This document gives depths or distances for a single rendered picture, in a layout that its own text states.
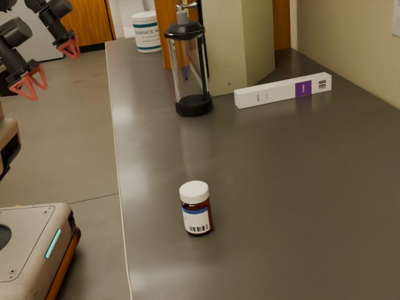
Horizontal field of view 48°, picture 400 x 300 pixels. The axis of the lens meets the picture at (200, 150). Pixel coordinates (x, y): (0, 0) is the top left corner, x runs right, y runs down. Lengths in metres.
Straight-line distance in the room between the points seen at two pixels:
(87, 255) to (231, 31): 1.45
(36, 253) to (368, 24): 1.50
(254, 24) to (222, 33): 0.12
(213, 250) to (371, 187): 0.32
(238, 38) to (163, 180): 0.54
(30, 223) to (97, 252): 0.37
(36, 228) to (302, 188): 1.50
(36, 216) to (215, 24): 1.34
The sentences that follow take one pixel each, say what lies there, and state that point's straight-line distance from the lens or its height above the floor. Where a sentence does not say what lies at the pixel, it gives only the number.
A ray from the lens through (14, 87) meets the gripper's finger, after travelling 1.44.
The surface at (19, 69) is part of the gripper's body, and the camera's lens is 1.43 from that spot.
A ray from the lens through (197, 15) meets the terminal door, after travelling 1.29.
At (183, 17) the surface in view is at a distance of 1.18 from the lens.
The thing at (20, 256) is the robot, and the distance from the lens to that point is 2.02.
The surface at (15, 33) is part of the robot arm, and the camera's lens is 1.43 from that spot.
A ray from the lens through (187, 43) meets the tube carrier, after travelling 1.16.
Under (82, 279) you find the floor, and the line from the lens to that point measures 2.23.
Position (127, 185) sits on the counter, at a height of 0.94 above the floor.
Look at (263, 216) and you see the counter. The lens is 0.80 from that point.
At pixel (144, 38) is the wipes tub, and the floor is 1.00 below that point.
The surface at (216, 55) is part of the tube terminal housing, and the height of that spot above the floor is 1.06.
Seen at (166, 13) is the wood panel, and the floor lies 1.13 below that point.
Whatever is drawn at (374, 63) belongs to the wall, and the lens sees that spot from 1.34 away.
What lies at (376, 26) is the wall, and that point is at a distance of 1.32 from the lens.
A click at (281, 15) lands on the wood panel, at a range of 1.75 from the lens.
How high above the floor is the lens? 1.41
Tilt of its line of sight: 27 degrees down
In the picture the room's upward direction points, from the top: 8 degrees counter-clockwise
